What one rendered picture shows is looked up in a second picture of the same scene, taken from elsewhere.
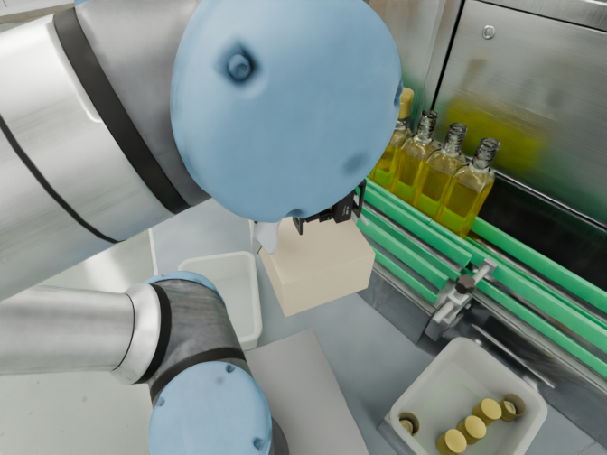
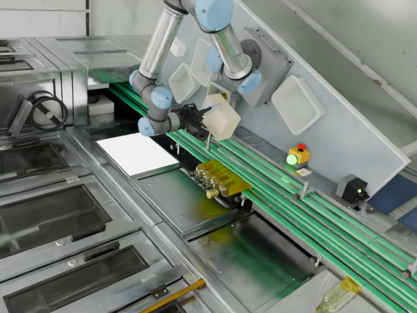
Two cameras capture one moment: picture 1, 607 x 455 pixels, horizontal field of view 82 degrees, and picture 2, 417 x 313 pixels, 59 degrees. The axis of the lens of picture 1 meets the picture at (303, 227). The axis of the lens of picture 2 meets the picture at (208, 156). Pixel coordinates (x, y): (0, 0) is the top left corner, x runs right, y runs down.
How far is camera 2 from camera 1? 1.52 m
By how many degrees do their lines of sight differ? 70
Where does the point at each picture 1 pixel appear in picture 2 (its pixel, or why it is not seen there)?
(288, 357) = (254, 94)
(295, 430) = not seen: hidden behind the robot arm
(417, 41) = (213, 236)
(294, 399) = not seen: hidden behind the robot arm
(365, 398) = not seen: hidden behind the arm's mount
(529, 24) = (170, 210)
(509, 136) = (195, 194)
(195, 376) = (216, 65)
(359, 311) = (260, 131)
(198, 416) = (213, 58)
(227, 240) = (327, 145)
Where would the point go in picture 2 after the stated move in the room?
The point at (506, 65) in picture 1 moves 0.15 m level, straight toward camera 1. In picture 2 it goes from (183, 207) to (180, 177)
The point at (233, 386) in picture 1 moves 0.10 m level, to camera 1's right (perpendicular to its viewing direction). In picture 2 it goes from (211, 68) to (199, 80)
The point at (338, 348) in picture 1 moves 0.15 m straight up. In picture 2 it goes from (260, 111) to (239, 115)
